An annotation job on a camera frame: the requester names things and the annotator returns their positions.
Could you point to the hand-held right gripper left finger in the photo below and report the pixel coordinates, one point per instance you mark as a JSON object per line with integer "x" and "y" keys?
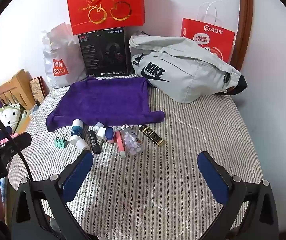
{"x": 78, "y": 170}

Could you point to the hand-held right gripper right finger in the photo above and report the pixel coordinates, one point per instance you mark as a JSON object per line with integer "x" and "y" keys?
{"x": 212, "y": 177}

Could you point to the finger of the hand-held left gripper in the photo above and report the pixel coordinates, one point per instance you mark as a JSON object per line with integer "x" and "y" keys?
{"x": 1, "y": 133}
{"x": 16, "y": 142}

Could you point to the small white tape roll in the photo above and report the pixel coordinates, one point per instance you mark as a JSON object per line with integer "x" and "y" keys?
{"x": 82, "y": 145}

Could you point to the green binder clip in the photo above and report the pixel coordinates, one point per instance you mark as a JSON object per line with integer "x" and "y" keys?
{"x": 61, "y": 142}

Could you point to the blue and white bottle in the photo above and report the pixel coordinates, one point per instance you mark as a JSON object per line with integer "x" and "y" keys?
{"x": 77, "y": 130}

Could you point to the white plug adapter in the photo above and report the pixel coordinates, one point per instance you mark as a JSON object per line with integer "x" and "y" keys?
{"x": 100, "y": 132}

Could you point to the blue lidded orange jar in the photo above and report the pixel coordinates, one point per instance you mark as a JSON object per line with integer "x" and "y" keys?
{"x": 109, "y": 135}

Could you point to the pink tube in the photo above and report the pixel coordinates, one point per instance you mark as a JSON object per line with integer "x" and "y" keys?
{"x": 120, "y": 142}

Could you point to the clear pill bottle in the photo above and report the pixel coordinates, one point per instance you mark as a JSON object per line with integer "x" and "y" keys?
{"x": 131, "y": 141}

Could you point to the black and gold tube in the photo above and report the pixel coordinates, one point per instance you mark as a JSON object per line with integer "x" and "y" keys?
{"x": 151, "y": 135}

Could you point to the white dotted plush toy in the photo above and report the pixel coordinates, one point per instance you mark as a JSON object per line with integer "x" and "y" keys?
{"x": 8, "y": 116}

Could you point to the wooden headboard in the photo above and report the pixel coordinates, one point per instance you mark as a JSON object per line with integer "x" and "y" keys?
{"x": 15, "y": 87}

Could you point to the grey striped bed sheet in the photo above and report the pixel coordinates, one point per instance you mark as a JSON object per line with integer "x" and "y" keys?
{"x": 158, "y": 180}

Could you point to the patterned brown box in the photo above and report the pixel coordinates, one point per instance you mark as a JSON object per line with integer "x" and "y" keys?
{"x": 37, "y": 90}

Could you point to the purple towel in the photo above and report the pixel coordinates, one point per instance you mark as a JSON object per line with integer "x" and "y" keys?
{"x": 103, "y": 100}

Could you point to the white plastic bag red label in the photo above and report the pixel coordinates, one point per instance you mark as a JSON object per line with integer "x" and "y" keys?
{"x": 58, "y": 52}

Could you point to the grey waist bag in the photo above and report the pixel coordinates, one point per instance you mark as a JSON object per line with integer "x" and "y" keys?
{"x": 190, "y": 75}

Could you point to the black headphone box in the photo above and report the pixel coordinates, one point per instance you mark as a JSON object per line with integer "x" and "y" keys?
{"x": 103, "y": 52}

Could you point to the red gift bag gold print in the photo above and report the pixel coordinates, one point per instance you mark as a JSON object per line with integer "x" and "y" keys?
{"x": 108, "y": 5}

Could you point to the brown wooden door frame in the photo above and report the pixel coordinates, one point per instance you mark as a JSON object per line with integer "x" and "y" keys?
{"x": 245, "y": 17}

